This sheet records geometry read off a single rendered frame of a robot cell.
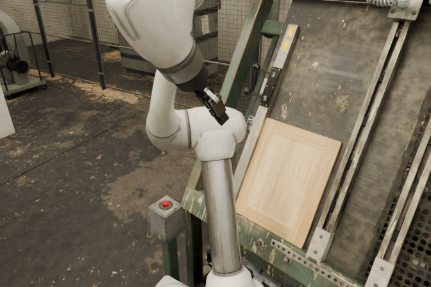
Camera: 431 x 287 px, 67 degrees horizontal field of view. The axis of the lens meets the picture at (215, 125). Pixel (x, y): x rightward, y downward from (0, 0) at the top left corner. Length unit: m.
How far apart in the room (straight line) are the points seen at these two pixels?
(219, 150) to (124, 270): 1.76
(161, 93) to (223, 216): 0.47
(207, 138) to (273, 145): 0.60
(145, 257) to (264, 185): 1.38
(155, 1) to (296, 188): 1.17
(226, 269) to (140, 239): 1.74
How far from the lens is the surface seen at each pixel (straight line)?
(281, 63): 1.63
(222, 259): 1.14
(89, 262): 2.78
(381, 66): 1.46
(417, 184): 1.38
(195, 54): 0.62
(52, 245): 3.00
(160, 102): 0.85
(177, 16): 0.56
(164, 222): 1.61
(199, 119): 1.04
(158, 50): 0.56
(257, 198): 1.60
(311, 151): 1.51
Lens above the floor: 1.99
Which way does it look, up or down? 27 degrees down
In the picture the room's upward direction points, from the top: straight up
